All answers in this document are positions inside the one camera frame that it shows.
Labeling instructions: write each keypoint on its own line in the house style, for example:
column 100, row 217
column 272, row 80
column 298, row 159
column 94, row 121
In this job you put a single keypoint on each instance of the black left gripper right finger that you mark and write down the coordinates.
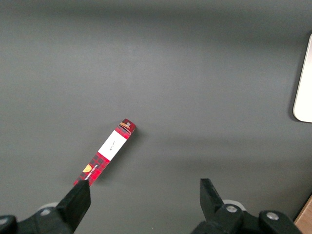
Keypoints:
column 210, row 202

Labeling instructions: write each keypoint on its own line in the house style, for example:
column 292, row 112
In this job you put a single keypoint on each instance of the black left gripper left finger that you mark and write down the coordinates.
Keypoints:
column 75, row 202

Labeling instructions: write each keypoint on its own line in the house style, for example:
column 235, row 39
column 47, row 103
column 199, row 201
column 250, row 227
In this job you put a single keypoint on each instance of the wooden drawer cabinet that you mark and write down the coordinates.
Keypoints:
column 306, row 219

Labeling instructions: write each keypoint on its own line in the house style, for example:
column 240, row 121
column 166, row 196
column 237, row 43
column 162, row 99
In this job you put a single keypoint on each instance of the red plaid long box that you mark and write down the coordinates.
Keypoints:
column 112, row 146

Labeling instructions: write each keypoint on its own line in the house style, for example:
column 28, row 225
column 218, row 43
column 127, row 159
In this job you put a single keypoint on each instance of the white plastic tray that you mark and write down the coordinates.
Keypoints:
column 304, row 97

